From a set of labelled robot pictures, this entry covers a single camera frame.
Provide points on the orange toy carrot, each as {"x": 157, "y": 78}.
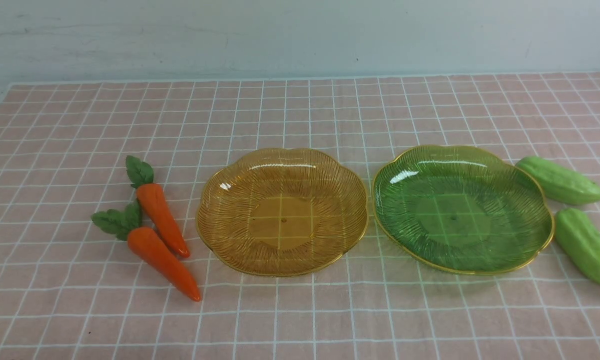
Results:
{"x": 152, "y": 199}
{"x": 127, "y": 225}

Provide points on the green toy gourd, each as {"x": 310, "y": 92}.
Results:
{"x": 560, "y": 183}
{"x": 580, "y": 239}

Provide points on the amber ribbed plastic plate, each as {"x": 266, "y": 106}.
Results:
{"x": 282, "y": 212}

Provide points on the green ribbed plastic plate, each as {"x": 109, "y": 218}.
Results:
{"x": 462, "y": 210}

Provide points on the pink checkered tablecloth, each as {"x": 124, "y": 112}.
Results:
{"x": 69, "y": 291}

